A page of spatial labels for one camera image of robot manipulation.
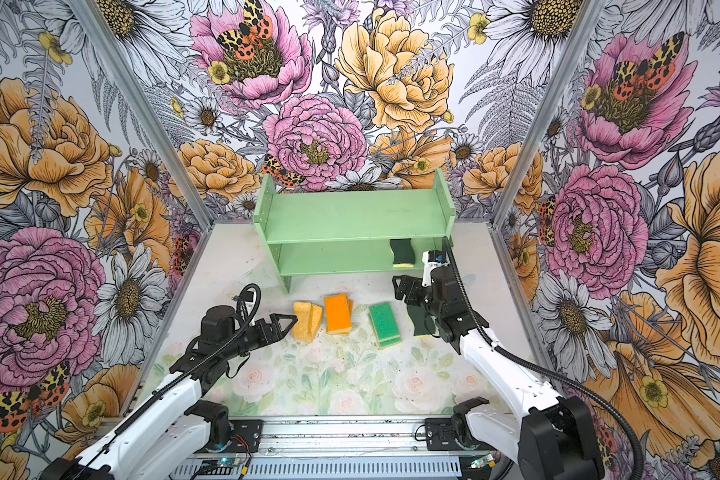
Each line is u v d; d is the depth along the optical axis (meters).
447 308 0.63
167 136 0.98
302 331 0.86
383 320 0.91
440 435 0.74
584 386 0.41
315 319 0.92
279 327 0.73
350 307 0.94
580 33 0.75
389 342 0.89
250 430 0.75
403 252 0.94
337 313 0.96
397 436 0.76
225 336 0.66
